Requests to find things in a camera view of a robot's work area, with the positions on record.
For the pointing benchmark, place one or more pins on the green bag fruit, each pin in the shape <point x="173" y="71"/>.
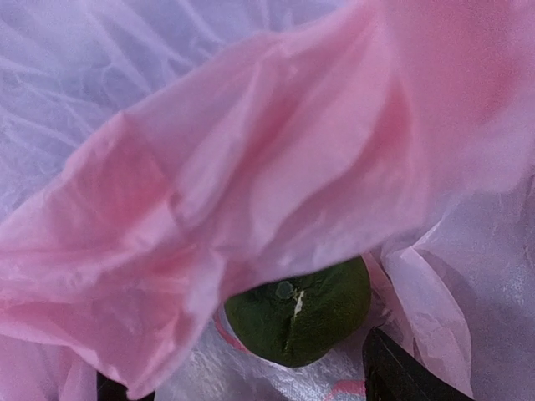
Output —
<point x="294" y="322"/>

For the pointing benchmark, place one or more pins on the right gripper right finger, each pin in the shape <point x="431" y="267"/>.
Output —
<point x="392" y="374"/>

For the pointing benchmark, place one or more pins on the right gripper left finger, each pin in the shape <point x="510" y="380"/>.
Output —
<point x="109" y="390"/>

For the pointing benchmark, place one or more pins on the pink plastic bag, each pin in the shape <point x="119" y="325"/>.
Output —
<point x="159" y="155"/>

